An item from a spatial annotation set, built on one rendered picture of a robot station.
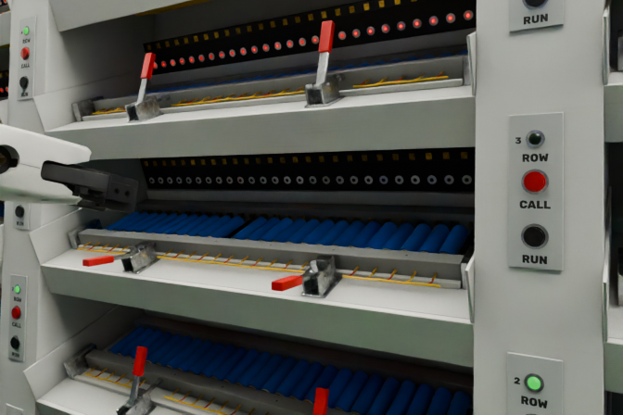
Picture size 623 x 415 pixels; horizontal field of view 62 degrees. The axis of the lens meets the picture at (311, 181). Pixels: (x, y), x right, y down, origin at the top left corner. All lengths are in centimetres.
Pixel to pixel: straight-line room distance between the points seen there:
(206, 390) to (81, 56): 53
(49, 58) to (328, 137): 48
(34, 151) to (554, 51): 40
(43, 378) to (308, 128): 55
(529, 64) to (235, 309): 38
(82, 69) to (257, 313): 49
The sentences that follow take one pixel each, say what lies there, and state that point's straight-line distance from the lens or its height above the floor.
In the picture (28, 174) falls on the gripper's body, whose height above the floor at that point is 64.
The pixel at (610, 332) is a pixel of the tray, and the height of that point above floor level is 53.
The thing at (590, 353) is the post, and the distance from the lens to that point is 46.
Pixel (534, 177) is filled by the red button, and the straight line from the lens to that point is 44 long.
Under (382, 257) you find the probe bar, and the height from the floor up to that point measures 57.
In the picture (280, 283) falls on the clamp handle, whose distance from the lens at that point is 47.
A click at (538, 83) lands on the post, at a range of 46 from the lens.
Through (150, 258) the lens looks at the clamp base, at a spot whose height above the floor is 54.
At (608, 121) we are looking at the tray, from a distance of 46.
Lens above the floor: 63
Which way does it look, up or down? 2 degrees up
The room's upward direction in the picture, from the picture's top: 1 degrees clockwise
